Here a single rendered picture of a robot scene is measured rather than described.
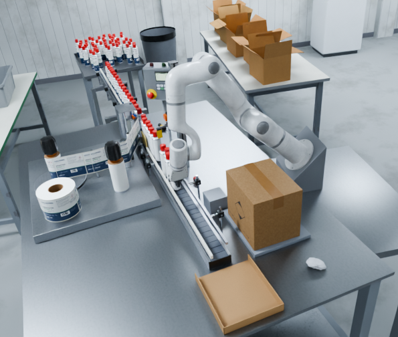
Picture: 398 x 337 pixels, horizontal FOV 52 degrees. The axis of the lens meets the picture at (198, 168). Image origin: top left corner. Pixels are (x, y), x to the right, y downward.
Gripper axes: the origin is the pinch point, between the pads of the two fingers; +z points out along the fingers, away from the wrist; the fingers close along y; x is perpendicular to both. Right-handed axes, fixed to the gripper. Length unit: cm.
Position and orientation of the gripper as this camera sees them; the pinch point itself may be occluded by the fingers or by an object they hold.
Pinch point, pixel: (177, 183)
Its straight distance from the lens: 221.0
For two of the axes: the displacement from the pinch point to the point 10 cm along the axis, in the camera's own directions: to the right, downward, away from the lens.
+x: 3.7, 7.4, -5.7
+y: -9.3, 2.6, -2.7
